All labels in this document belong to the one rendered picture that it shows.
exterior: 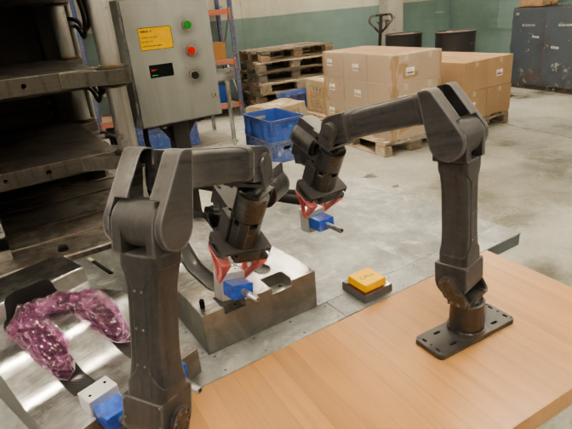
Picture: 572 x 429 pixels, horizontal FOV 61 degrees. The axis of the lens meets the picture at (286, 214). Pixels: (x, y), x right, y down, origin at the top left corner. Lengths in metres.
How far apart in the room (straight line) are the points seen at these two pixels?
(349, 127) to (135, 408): 0.61
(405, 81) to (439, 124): 3.95
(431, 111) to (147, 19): 1.09
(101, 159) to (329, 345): 0.94
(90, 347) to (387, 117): 0.68
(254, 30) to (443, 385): 7.43
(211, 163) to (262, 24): 7.45
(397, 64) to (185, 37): 3.18
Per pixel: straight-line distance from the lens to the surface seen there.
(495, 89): 5.85
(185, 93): 1.74
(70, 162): 1.61
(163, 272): 0.61
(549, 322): 1.10
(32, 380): 0.95
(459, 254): 0.92
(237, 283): 0.92
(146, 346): 0.65
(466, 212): 0.89
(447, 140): 0.84
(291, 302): 1.03
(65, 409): 0.89
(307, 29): 8.42
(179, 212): 0.60
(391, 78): 4.71
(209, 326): 0.96
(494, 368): 0.96
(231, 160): 0.73
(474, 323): 0.99
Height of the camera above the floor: 1.41
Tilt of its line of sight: 23 degrees down
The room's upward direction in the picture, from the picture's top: 5 degrees counter-clockwise
